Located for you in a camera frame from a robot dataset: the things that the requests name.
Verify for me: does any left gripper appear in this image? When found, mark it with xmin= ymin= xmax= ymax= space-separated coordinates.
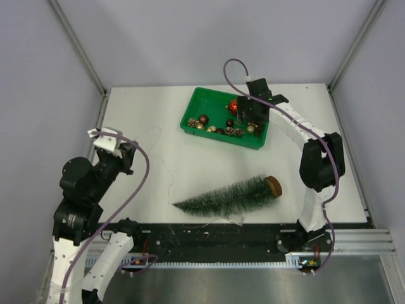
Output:
xmin=89 ymin=140 xmax=138 ymax=201

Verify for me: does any small green christmas tree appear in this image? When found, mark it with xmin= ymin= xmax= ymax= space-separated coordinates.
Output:
xmin=173 ymin=174 xmax=283 ymax=217

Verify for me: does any brown ribbon bow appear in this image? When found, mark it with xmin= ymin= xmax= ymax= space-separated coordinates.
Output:
xmin=246 ymin=122 xmax=264 ymax=136

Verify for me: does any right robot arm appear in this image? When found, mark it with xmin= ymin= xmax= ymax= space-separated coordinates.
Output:
xmin=236 ymin=76 xmax=346 ymax=251

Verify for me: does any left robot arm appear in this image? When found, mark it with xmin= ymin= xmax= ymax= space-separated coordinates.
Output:
xmin=46 ymin=142 xmax=144 ymax=303

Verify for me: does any red glitter bauble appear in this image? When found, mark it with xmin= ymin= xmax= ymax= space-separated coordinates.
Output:
xmin=225 ymin=99 xmax=238 ymax=117

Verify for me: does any dark brown small bauble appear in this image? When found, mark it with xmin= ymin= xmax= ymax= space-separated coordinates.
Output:
xmin=225 ymin=119 xmax=234 ymax=127

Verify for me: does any green plastic tray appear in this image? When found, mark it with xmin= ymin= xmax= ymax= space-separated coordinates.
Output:
xmin=180 ymin=87 xmax=269 ymax=150

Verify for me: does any white tipped pine cone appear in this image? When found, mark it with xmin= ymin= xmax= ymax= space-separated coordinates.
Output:
xmin=187 ymin=118 xmax=199 ymax=128

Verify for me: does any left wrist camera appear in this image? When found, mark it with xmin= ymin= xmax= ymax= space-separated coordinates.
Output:
xmin=87 ymin=127 xmax=123 ymax=158

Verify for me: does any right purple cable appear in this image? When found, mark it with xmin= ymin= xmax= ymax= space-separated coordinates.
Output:
xmin=223 ymin=58 xmax=341 ymax=276

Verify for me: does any purple cable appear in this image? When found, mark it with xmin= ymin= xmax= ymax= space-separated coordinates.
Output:
xmin=223 ymin=58 xmax=341 ymax=276
xmin=58 ymin=130 xmax=159 ymax=304

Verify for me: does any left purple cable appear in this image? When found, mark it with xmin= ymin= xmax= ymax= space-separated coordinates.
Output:
xmin=58 ymin=130 xmax=159 ymax=304

